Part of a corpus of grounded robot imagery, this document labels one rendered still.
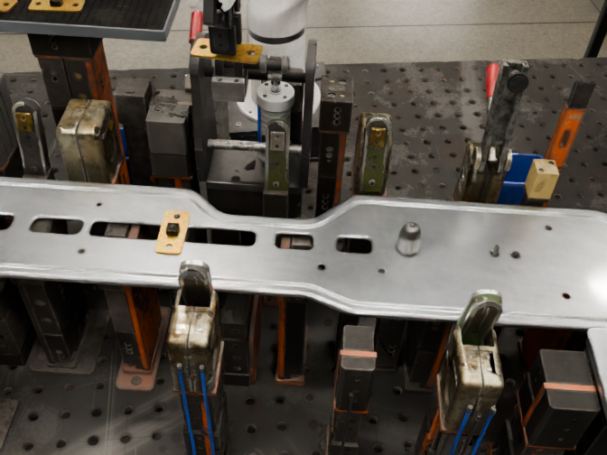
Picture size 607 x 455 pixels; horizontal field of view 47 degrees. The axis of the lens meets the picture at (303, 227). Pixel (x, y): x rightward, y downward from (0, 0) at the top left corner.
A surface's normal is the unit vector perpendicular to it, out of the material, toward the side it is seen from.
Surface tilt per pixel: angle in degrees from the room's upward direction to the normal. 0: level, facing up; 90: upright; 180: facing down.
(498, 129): 81
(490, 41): 0
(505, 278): 0
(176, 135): 90
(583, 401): 0
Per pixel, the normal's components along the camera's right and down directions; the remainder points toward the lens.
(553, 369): 0.04, -0.69
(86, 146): -0.06, 0.73
